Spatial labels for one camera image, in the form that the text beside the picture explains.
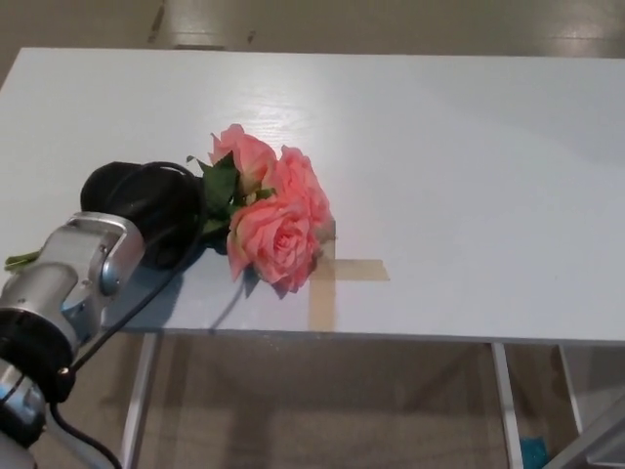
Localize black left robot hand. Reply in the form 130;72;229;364
80;159;229;269

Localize pink rose bouquet green leaves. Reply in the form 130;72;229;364
4;123;339;301

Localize white metal table leg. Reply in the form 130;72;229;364
557;344;585;437
490;342;526;469
119;334;163;469

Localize long beige masking tape strip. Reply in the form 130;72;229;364
308;242;339;331

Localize teal object on floor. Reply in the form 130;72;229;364
519;435;549;469

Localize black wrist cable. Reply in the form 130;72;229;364
46;160;209;469

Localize grey metal frame bar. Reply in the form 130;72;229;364
546;404;625;469

